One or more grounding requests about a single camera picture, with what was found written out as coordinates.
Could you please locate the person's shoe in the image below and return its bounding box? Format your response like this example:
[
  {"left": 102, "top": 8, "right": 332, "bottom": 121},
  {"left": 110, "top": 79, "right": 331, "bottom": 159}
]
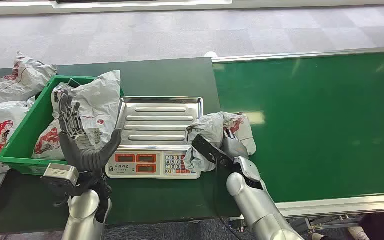
[{"left": 346, "top": 226, "right": 371, "bottom": 240}]

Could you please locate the white mailer package red print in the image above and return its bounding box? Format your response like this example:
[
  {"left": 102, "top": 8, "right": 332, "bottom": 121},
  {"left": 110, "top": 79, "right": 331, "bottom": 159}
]
[{"left": 0, "top": 97, "right": 36, "bottom": 176}]

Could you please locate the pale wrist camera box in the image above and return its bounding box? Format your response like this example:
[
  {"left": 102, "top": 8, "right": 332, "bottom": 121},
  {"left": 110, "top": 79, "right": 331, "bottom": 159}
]
[
  {"left": 191, "top": 134, "right": 233, "bottom": 168},
  {"left": 41, "top": 162, "right": 80, "bottom": 197}
]

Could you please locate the green conveyor belt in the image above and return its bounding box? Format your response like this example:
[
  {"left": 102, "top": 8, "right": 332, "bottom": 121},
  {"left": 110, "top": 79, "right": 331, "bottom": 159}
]
[{"left": 211, "top": 46, "right": 384, "bottom": 220}]

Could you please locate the metal conveyor support frame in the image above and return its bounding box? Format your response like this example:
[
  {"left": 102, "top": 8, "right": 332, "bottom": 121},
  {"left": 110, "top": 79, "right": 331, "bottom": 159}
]
[{"left": 304, "top": 215, "right": 362, "bottom": 231}]

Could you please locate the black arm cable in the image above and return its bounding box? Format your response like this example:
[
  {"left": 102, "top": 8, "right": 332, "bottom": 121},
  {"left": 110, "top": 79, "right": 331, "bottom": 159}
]
[
  {"left": 211, "top": 155, "right": 244, "bottom": 240},
  {"left": 53, "top": 194, "right": 72, "bottom": 209}
]

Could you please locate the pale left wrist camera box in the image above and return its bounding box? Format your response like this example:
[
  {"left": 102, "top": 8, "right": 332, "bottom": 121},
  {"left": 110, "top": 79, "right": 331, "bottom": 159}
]
[{"left": 41, "top": 162, "right": 80, "bottom": 197}]

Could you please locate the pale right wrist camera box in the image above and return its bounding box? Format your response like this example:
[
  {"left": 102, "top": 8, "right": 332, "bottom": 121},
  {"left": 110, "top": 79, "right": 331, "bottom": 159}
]
[{"left": 191, "top": 134, "right": 233, "bottom": 168}]

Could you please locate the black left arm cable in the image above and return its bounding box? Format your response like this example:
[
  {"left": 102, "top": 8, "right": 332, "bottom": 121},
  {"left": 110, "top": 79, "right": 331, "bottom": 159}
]
[{"left": 53, "top": 194, "right": 72, "bottom": 209}]

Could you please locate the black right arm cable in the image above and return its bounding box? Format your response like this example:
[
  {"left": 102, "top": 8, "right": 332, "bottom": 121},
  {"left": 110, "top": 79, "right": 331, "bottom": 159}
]
[{"left": 211, "top": 155, "right": 244, "bottom": 240}]

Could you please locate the large grey red-print mailer package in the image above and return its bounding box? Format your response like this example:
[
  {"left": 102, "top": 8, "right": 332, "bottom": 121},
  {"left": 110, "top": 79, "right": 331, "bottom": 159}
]
[{"left": 32, "top": 70, "right": 122, "bottom": 162}]

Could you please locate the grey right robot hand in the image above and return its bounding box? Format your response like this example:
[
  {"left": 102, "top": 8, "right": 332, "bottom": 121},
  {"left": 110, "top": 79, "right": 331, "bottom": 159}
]
[{"left": 221, "top": 129, "right": 250, "bottom": 161}]

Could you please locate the green plastic crate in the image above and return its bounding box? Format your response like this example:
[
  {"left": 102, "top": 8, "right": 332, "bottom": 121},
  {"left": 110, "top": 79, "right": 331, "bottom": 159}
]
[{"left": 0, "top": 75, "right": 126, "bottom": 176}]

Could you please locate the small grey black-print mailer package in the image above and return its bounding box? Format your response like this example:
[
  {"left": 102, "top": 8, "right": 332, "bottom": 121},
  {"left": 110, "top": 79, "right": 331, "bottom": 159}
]
[{"left": 51, "top": 82, "right": 80, "bottom": 118}]

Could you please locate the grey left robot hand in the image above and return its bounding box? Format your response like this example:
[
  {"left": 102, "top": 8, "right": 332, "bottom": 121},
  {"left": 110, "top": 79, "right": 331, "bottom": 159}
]
[{"left": 58, "top": 89, "right": 123, "bottom": 175}]

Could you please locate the white electronic scale body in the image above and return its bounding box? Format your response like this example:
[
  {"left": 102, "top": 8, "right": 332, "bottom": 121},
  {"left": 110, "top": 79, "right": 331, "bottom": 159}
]
[{"left": 105, "top": 145, "right": 202, "bottom": 180}]

